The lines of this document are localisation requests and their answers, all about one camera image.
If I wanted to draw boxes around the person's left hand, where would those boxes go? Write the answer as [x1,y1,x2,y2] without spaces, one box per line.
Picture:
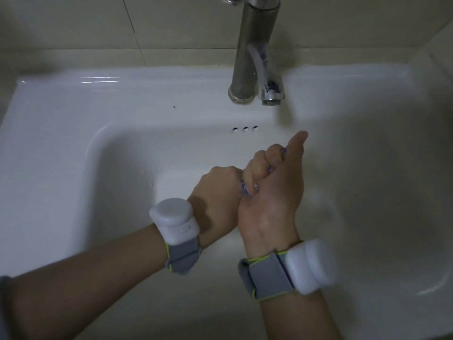
[187,166,245,249]

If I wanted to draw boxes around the person's right hand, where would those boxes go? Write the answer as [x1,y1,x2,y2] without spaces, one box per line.
[237,130,309,259]

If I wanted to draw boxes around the clear bluish plastic object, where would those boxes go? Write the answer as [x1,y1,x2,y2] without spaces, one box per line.
[240,147,286,199]

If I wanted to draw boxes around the person's right forearm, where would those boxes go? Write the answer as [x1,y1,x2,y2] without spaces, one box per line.
[259,289,344,340]

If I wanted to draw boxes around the person's left forearm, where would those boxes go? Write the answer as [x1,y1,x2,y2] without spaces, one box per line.
[6,223,171,340]

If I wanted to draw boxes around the chrome metal faucet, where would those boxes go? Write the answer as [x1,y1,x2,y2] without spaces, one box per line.
[217,0,286,106]

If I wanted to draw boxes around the white ceramic sink basin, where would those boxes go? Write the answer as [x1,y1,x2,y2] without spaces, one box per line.
[0,63,453,340]

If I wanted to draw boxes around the white wrist tracker grey strap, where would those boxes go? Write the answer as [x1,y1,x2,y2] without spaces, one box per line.
[237,238,339,301]
[149,198,203,275]

